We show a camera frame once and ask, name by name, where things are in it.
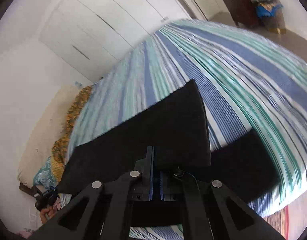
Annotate black pants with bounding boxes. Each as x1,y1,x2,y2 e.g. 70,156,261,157
57,80,280,203

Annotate person's left hand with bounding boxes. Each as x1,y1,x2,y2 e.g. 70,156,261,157
40,206,57,224

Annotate teal floral pillow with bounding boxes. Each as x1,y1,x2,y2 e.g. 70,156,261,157
33,157,57,189

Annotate orange green floral blanket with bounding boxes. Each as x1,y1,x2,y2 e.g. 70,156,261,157
51,85,93,183

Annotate striped blue green bedsheet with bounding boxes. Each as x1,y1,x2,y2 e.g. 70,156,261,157
53,18,307,240

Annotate white wardrobe doors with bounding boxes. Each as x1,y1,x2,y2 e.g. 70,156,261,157
40,0,189,81

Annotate dark wooden cabinet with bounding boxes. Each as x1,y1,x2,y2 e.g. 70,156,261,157
222,0,259,29

